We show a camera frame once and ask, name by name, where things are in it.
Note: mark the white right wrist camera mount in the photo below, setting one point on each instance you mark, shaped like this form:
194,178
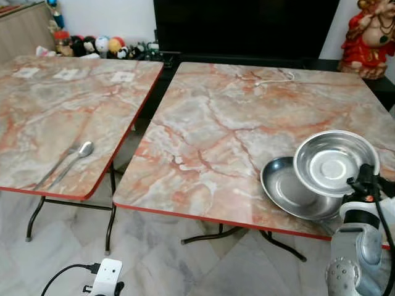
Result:
358,206

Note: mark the red capped toy figure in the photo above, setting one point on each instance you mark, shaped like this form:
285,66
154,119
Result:
62,44

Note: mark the light wooden board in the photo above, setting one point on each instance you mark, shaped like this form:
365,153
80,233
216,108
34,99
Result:
24,31

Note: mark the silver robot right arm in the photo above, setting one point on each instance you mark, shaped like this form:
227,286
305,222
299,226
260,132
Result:
355,259

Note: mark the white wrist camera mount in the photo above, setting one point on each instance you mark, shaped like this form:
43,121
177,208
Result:
106,276
358,206

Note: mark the black metal table legs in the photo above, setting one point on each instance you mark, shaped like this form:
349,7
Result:
74,203
278,243

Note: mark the red and gold statue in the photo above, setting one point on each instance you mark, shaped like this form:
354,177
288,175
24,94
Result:
365,46

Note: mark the black plush toy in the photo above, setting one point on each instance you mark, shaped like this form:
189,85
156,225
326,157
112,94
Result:
80,45

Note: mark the pink soft toy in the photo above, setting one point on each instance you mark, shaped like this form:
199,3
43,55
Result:
44,52

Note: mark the stainless steel spoon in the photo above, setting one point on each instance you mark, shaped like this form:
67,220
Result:
84,148

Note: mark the stainless steel fork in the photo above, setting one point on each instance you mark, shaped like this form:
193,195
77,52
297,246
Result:
57,168

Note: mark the black and white panda toy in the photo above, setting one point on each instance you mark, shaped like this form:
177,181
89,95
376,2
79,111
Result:
124,53

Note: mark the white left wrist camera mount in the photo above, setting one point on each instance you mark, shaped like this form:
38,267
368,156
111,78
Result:
106,276

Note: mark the yellow and red plush toy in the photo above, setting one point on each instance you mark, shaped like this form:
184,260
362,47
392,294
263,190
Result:
116,44

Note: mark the white paper square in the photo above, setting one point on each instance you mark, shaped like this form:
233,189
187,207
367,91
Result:
122,77
26,72
66,74

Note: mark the round stainless steel plate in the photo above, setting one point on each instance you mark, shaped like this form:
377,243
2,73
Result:
336,163
285,190

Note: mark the black television screen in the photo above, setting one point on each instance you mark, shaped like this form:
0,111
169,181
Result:
247,28

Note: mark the blue standing figurine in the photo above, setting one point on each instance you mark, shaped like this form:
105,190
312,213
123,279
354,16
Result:
55,13

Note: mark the white and blue plush toy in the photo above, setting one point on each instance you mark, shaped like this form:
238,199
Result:
102,45

